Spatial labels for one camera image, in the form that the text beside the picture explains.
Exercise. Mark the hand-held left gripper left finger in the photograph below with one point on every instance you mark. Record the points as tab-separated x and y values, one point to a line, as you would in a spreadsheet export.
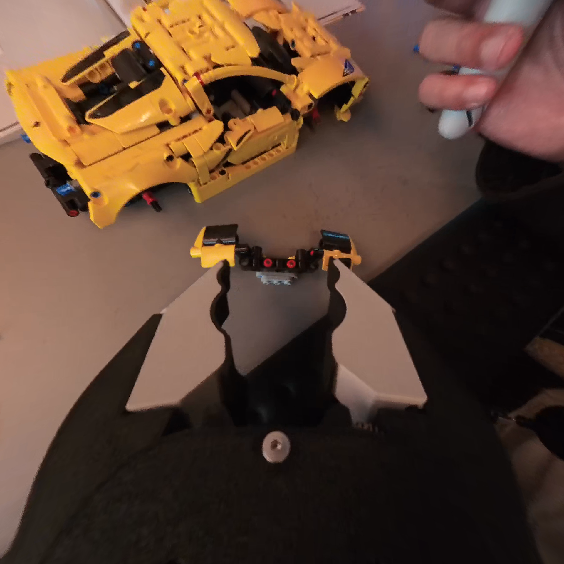
180	352

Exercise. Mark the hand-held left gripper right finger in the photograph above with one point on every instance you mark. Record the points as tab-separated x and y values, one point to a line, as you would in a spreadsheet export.
374	348

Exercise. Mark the yellow black brick bumper assembly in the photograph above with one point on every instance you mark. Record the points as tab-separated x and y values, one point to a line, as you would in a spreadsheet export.
253	260

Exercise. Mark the yellow toy brick car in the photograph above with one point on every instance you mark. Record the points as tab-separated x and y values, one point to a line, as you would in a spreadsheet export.
132	154

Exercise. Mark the person's right forearm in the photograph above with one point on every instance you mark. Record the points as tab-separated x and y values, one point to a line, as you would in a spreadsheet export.
520	180

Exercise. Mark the grey desk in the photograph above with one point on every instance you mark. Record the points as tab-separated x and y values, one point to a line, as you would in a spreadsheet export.
352	185

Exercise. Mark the black dimpled mat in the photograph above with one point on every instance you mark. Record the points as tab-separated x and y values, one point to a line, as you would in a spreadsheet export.
462	286

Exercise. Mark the dark fleece-lined jacket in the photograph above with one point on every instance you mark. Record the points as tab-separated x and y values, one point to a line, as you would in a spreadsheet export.
542	484

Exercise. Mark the open instruction booklet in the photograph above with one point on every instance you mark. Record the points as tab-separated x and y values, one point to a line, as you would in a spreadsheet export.
44	35

